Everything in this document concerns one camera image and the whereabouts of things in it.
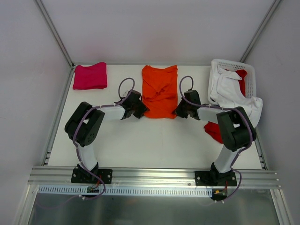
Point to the white plastic laundry basket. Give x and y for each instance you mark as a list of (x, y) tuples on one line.
[(250, 80)]

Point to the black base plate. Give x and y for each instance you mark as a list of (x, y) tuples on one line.
[(81, 176), (213, 178)]

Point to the white slotted cable duct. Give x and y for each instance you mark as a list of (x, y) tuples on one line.
[(130, 191)]

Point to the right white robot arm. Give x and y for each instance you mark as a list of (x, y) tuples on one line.
[(236, 130)]

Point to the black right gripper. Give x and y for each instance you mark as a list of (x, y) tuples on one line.
[(182, 110)]

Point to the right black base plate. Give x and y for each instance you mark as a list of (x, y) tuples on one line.
[(213, 178)]

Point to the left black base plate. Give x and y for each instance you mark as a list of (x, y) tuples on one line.
[(81, 176)]

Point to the white t shirt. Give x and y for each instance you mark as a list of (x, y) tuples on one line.
[(228, 91)]

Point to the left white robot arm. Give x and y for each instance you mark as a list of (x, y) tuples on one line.
[(83, 126)]

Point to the aluminium frame post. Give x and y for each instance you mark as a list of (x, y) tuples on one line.
[(51, 26), (259, 31)]

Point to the left aluminium frame post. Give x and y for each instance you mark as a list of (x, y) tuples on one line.
[(51, 26)]

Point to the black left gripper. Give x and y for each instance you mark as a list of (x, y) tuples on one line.
[(138, 108)]

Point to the right aluminium frame post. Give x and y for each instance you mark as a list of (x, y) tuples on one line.
[(259, 31)]

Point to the orange t shirt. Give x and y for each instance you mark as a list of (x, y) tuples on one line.
[(160, 91)]

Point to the aluminium mounting rail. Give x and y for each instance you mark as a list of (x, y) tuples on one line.
[(145, 177)]

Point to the folded pink t shirt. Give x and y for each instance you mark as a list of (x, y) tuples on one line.
[(90, 77)]

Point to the red t shirt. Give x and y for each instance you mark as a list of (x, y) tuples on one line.
[(212, 128)]

